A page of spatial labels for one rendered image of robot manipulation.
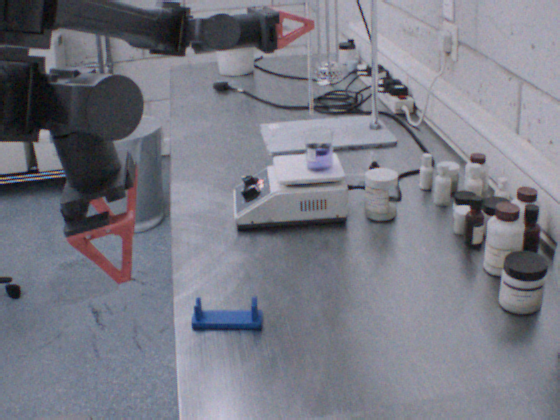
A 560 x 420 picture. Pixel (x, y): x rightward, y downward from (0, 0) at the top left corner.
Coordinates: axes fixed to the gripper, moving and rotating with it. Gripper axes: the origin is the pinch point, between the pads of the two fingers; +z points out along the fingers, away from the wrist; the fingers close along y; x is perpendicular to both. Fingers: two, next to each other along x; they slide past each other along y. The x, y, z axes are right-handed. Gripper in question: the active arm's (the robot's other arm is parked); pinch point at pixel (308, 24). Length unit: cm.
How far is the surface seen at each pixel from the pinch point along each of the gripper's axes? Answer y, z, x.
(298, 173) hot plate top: 0.0, -2.9, 26.4
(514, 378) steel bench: -55, 7, 35
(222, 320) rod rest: -28, -25, 34
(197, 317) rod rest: -27, -28, 34
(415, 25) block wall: 59, 53, 14
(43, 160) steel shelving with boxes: 215, -55, 90
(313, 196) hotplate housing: -3.7, -1.5, 29.6
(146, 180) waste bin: 159, -12, 87
